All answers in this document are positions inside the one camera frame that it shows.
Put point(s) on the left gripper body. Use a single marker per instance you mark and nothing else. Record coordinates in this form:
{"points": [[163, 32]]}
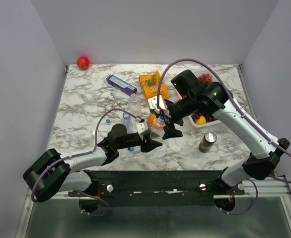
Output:
{"points": [[133, 141]]}

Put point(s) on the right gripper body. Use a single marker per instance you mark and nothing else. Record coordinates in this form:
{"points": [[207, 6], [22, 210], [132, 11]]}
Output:
{"points": [[180, 109]]}

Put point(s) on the clear small plastic bottle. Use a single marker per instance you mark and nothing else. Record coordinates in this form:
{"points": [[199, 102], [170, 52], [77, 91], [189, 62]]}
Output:
{"points": [[157, 131]]}

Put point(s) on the blue tinted plastic bottle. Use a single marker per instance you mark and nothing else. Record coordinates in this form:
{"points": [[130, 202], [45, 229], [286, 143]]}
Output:
{"points": [[127, 122]]}

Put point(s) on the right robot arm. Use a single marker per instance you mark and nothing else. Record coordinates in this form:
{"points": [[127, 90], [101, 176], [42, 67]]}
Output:
{"points": [[265, 149]]}

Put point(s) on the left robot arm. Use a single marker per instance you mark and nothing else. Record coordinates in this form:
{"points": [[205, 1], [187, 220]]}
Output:
{"points": [[48, 173]]}

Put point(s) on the clear crushed plastic bottle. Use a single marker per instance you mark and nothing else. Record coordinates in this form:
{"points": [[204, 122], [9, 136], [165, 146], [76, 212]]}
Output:
{"points": [[134, 105]]}

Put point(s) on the dark purple grape bunch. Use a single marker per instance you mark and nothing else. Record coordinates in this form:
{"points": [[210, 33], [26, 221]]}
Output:
{"points": [[208, 116]]}

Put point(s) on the orange razor box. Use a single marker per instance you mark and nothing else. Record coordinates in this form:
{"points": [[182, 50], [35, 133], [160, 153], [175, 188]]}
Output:
{"points": [[151, 119]]}

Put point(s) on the yellow lemon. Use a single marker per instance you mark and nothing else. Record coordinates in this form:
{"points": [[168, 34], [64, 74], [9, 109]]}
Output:
{"points": [[201, 120]]}

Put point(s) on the white plastic basket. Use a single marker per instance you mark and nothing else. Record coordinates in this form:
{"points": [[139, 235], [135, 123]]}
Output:
{"points": [[197, 125]]}

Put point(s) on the orange yellow snack pack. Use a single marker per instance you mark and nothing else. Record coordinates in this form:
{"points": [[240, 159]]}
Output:
{"points": [[149, 84]]}

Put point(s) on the black drink can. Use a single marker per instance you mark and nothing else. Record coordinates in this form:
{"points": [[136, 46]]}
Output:
{"points": [[207, 142]]}

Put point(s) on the red grape bunch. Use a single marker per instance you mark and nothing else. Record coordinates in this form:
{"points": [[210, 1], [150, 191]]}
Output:
{"points": [[206, 78]]}

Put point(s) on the purple rectangular box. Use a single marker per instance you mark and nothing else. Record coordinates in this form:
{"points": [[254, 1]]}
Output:
{"points": [[122, 85]]}

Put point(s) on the red apple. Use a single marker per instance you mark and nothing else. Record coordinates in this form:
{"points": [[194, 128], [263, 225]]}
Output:
{"points": [[83, 63]]}

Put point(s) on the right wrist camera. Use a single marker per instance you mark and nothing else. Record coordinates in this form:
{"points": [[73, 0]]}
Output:
{"points": [[157, 105]]}

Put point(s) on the black base frame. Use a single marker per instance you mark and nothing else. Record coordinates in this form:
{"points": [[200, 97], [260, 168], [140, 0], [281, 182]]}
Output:
{"points": [[159, 188]]}

